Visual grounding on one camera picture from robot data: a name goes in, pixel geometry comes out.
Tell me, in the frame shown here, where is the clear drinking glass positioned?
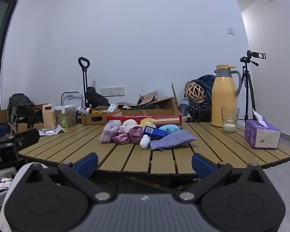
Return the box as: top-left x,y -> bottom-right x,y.
221,107 -> 240,133

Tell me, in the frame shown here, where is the large open cardboard box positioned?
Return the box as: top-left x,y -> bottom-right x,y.
116,83 -> 180,112

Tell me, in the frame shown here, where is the white candle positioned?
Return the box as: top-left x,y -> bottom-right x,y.
222,124 -> 237,133

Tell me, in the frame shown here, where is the beige carton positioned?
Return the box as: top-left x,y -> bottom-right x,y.
42,104 -> 57,130

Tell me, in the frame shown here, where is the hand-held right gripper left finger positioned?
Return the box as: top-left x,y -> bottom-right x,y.
24,153 -> 118,202

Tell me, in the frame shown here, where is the white paper leaflet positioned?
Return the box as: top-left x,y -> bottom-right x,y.
39,124 -> 66,136

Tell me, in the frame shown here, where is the brown paper bag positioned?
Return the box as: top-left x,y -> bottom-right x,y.
138,90 -> 160,105

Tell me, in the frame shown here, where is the black case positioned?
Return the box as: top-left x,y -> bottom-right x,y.
188,105 -> 212,123

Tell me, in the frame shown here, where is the black trolley handle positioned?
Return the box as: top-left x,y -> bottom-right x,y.
78,57 -> 91,107

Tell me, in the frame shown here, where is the yellow soft toy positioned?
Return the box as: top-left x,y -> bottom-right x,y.
140,118 -> 156,128

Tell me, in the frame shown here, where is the clear food container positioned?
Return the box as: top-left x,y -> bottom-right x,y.
54,105 -> 77,127

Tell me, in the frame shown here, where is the blue tissue packet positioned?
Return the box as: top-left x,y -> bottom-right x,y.
143,126 -> 168,139

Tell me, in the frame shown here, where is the black trolley bag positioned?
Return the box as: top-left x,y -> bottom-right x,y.
84,86 -> 111,108

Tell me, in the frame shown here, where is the bin bag with wrappers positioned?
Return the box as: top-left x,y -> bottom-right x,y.
0,168 -> 18,200

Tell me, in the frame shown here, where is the black tripod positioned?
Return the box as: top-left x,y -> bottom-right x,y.
239,57 -> 259,124

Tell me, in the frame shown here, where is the wicker ball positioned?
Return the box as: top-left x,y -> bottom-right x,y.
185,82 -> 206,101

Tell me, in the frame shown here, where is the blue grey bottle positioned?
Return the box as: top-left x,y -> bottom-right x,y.
178,98 -> 190,116

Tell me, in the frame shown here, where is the dark green backpack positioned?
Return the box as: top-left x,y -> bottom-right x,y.
7,93 -> 43,129

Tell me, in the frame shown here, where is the white tissue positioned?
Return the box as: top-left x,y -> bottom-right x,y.
140,135 -> 151,149

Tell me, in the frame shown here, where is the lilac fluffy scrunchie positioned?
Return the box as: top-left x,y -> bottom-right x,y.
100,123 -> 122,143

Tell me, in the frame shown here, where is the brown cardboard box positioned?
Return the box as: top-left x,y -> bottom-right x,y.
0,103 -> 49,134

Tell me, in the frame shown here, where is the chrome folding step stool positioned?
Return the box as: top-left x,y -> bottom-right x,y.
61,91 -> 82,108

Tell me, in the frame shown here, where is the purple tissue box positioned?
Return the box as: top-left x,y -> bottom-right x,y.
245,109 -> 281,149

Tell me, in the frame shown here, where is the purple knit pouch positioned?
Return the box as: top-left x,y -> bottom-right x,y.
150,130 -> 198,151

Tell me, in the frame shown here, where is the brown layered wooden block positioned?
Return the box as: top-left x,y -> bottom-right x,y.
153,116 -> 181,127

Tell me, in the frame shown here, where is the blue plush toy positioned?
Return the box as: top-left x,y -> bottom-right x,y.
159,124 -> 179,135

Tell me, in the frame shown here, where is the mauve satin scrunchie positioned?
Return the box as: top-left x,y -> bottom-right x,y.
128,126 -> 145,144

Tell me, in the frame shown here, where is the small cardboard box with handle hole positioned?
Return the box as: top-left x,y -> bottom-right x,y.
81,106 -> 117,125

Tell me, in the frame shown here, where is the yellow thermos jug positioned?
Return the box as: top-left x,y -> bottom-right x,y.
211,65 -> 242,128

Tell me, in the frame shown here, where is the green spray bottle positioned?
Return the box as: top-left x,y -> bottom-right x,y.
61,106 -> 69,129

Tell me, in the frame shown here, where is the dark blue cloth bag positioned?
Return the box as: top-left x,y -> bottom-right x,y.
186,74 -> 217,107

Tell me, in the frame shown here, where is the red cardboard box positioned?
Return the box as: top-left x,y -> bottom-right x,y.
107,109 -> 183,128

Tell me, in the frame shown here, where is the magenta satin scrunchie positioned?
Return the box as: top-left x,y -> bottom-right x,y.
112,130 -> 131,145

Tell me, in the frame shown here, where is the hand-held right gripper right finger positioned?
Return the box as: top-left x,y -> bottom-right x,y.
175,153 -> 269,202

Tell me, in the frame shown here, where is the white wall socket strip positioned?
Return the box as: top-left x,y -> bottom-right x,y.
101,86 -> 125,96

